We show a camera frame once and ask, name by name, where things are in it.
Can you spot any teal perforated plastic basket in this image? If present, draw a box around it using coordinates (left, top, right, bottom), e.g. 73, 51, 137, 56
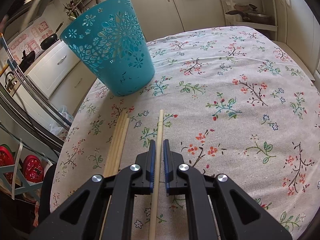
60, 0, 155, 96

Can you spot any black wok on stove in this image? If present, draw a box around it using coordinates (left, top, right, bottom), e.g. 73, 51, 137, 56
19, 50, 35, 73

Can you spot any white drawer cabinet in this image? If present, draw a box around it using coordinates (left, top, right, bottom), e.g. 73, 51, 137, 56
27, 41, 97, 115

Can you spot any cream chopstick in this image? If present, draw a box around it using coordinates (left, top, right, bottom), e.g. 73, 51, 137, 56
103, 111, 124, 178
148, 109, 164, 240
113, 118, 130, 175
107, 112, 127, 177

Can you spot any floral white tablecloth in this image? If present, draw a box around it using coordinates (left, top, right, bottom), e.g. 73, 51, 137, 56
50, 27, 319, 239

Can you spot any brown pan on shelf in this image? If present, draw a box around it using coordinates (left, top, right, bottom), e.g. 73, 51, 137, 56
225, 3, 274, 25

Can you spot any metal kettle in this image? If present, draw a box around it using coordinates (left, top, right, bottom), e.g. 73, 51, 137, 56
5, 71, 17, 93

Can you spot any red round container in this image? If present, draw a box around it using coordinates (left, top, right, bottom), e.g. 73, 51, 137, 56
22, 155, 44, 183

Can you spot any black frying pan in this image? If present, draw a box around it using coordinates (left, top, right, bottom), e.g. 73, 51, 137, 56
40, 22, 63, 50

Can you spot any white open shelf rack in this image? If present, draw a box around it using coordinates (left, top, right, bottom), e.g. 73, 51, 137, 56
221, 0, 278, 36

